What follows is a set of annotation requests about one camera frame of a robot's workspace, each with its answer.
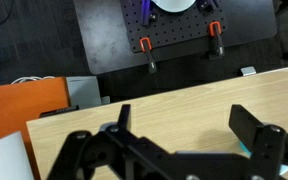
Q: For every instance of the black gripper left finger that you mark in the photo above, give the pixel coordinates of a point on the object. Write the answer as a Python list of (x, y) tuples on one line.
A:
[(124, 119)]

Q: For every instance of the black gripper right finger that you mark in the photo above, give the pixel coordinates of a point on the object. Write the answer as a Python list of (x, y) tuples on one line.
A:
[(244, 125)]

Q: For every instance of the light blue cup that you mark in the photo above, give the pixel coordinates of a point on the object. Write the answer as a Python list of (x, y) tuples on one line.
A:
[(283, 168)]

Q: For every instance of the grey metal box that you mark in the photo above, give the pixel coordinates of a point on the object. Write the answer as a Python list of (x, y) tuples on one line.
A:
[(83, 91)]

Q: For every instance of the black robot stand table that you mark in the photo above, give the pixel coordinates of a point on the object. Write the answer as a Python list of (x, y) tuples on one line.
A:
[(112, 32)]

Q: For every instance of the orange black clamp near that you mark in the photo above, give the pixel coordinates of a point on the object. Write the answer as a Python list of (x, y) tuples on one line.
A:
[(146, 48)]

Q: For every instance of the orange black clamp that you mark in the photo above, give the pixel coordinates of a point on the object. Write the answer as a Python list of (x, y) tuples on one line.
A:
[(146, 48), (217, 47)]

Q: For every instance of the orange black clamp far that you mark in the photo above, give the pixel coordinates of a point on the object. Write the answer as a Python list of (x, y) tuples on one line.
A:
[(217, 47)]

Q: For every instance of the orange cabinet panel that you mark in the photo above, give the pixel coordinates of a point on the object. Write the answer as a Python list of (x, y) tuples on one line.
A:
[(22, 102)]

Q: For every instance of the white paper sheet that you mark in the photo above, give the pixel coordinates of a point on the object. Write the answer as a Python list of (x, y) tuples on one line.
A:
[(14, 162)]

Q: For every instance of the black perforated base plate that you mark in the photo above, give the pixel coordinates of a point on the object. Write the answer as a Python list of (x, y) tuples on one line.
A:
[(168, 22)]

